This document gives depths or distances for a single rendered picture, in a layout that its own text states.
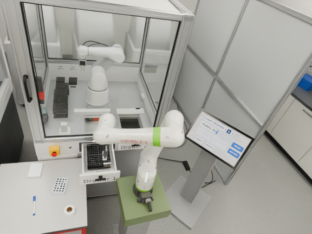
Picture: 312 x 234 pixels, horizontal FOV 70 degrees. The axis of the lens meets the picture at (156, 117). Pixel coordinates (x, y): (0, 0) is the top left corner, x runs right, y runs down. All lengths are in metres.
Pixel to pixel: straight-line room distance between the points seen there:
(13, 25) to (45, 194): 1.12
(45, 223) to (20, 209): 0.20
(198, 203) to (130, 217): 1.33
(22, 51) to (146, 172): 1.03
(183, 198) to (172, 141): 1.59
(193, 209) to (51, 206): 1.57
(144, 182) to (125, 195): 0.22
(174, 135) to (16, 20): 1.01
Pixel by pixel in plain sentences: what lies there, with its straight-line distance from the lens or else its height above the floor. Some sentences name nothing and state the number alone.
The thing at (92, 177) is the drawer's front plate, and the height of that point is 0.90.
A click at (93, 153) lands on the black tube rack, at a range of 1.90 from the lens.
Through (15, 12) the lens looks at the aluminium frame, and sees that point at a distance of 1.40.
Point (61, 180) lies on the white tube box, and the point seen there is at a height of 0.80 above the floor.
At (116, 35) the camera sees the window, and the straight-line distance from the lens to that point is 1.42.
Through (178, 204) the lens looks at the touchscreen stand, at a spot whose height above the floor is 0.04.
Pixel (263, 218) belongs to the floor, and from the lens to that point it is 3.17.
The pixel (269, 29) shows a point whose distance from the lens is 2.55.
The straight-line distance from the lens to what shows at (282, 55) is 2.40.
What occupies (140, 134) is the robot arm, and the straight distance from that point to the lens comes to 1.27.
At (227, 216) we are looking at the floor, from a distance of 2.94.
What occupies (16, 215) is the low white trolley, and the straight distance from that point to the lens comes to 1.83.
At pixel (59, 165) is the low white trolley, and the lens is 1.99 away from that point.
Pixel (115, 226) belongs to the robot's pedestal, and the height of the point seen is 0.02.
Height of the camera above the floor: 2.33
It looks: 39 degrees down
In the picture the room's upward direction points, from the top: 14 degrees clockwise
